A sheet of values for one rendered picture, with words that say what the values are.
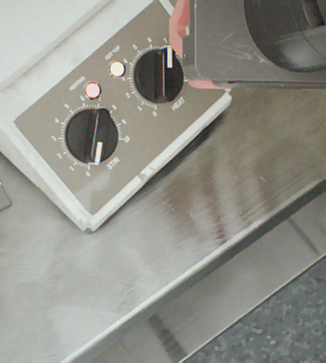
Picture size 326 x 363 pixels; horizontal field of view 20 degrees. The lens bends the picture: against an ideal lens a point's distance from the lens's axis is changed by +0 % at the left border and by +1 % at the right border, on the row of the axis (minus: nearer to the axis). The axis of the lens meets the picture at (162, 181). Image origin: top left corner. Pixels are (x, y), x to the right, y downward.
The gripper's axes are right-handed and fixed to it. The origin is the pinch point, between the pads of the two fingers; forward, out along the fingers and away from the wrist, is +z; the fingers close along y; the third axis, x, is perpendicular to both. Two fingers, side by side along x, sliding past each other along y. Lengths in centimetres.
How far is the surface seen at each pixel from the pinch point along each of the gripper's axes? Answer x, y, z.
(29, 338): 17.2, 7.5, 8.7
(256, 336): 33, -42, 70
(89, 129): 5.0, 4.5, 6.3
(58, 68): 1.5, 6.0, 7.5
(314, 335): 33, -49, 67
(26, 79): 2.2, 7.9, 7.6
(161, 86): 2.5, 0.3, 5.6
